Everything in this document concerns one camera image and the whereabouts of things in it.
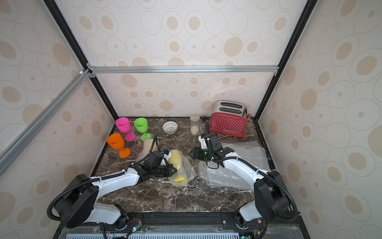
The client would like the yellow glass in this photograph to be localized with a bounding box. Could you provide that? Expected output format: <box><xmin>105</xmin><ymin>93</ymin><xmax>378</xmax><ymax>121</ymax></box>
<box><xmin>168</xmin><ymin>149</ymin><xmax>197</xmax><ymax>187</ymax></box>

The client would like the beige glass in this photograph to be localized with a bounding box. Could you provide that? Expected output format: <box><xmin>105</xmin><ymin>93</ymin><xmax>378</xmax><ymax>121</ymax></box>
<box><xmin>136</xmin><ymin>138</ymin><xmax>158</xmax><ymax>163</ymax></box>

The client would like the clear bubble wrap sheet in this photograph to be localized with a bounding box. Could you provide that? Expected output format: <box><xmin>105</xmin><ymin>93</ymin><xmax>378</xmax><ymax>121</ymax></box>
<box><xmin>199</xmin><ymin>161</ymin><xmax>254</xmax><ymax>192</ymax></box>
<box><xmin>222</xmin><ymin>141</ymin><xmax>270</xmax><ymax>171</ymax></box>

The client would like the green glass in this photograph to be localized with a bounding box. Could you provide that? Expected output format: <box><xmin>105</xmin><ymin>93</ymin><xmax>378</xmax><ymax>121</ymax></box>
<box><xmin>134</xmin><ymin>118</ymin><xmax>152</xmax><ymax>141</ymax></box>

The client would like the orange glass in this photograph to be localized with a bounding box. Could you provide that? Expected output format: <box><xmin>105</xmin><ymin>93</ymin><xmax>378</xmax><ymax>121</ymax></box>
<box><xmin>107</xmin><ymin>133</ymin><xmax>131</xmax><ymax>158</ymax></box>

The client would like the pink plastic wine glass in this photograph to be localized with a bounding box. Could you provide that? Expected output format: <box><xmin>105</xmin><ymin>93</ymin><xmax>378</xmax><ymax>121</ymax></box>
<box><xmin>115</xmin><ymin>117</ymin><xmax>135</xmax><ymax>141</ymax></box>

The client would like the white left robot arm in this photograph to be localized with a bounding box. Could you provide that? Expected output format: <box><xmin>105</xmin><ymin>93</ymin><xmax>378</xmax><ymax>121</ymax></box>
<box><xmin>47</xmin><ymin>150</ymin><xmax>180</xmax><ymax>230</ymax></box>

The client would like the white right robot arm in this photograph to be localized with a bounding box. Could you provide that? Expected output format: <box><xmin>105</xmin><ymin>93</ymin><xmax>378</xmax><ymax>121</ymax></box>
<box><xmin>189</xmin><ymin>133</ymin><xmax>298</xmax><ymax>227</ymax></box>

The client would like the red polka dot toaster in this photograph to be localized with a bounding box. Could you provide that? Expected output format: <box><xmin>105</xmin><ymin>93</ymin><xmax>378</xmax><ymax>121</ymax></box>
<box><xmin>209</xmin><ymin>101</ymin><xmax>252</xmax><ymax>137</ymax></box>

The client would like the clear jar with powder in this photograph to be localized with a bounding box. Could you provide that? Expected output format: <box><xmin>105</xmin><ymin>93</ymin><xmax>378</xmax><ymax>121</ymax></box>
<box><xmin>190</xmin><ymin>115</ymin><xmax>200</xmax><ymax>135</ymax></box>

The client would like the white perforated strainer bowl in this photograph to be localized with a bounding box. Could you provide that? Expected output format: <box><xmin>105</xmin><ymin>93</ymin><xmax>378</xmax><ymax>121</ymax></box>
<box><xmin>162</xmin><ymin>121</ymin><xmax>178</xmax><ymax>134</ymax></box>

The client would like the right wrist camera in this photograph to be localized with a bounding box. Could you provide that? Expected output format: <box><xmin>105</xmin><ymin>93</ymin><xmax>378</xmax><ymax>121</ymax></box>
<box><xmin>198</xmin><ymin>135</ymin><xmax>209</xmax><ymax>149</ymax></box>

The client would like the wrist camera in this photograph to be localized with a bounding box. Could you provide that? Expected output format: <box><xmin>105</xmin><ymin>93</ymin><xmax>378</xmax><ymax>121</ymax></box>
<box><xmin>198</xmin><ymin>135</ymin><xmax>209</xmax><ymax>149</ymax></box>
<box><xmin>162</xmin><ymin>150</ymin><xmax>172</xmax><ymax>162</ymax></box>

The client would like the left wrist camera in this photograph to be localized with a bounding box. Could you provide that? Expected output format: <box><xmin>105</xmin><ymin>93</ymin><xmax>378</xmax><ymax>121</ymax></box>
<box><xmin>162</xmin><ymin>150</ymin><xmax>172</xmax><ymax>162</ymax></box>

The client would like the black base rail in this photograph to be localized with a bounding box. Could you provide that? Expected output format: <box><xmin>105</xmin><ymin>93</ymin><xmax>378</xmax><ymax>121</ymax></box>
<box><xmin>54</xmin><ymin>212</ymin><xmax>310</xmax><ymax>239</ymax></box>

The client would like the horizontal aluminium frame bar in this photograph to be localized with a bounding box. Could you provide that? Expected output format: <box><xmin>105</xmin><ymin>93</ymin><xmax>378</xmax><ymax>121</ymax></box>
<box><xmin>90</xmin><ymin>65</ymin><xmax>279</xmax><ymax>74</ymax></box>

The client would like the left diagonal aluminium frame bar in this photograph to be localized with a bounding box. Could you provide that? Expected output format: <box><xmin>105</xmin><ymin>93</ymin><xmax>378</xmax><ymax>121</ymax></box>
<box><xmin>1</xmin><ymin>69</ymin><xmax>91</xmax><ymax>174</ymax></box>

